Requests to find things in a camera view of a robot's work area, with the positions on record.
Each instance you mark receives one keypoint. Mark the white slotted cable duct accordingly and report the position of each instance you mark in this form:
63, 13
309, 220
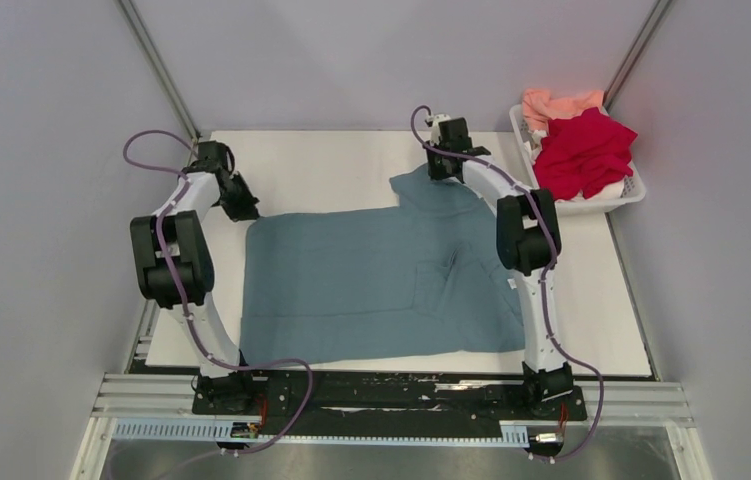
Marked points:
509, 435

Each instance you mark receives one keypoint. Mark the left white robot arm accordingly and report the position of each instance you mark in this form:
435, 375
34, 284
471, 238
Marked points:
175, 270

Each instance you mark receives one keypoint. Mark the left aluminium frame post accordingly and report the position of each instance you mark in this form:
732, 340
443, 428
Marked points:
142, 35

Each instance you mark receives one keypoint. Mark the aluminium front rail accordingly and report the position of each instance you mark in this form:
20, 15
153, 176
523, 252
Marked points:
626, 403

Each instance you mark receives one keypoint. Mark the teal blue t-shirt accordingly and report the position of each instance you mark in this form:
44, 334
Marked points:
416, 279

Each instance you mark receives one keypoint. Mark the peach orange t-shirt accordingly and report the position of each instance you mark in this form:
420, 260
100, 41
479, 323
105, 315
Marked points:
539, 106

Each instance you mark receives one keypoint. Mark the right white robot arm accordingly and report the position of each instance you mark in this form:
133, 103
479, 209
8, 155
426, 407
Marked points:
528, 243

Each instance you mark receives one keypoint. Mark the white plastic laundry basket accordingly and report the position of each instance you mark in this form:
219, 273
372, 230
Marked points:
634, 188

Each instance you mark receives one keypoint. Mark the red t-shirt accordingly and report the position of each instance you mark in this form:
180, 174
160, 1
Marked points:
582, 155

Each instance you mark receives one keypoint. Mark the right aluminium frame post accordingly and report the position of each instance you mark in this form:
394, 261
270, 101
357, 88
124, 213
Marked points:
645, 34

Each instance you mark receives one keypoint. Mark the aluminium frame post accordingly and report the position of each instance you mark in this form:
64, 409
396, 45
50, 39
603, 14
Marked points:
645, 34
142, 35

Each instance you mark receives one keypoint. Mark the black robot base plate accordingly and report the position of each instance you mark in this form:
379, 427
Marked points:
370, 403

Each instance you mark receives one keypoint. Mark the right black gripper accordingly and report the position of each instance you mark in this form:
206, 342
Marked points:
433, 171

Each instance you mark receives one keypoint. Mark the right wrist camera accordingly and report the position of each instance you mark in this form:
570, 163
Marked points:
435, 119

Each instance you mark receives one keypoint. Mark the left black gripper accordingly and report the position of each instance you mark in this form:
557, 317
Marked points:
249, 210

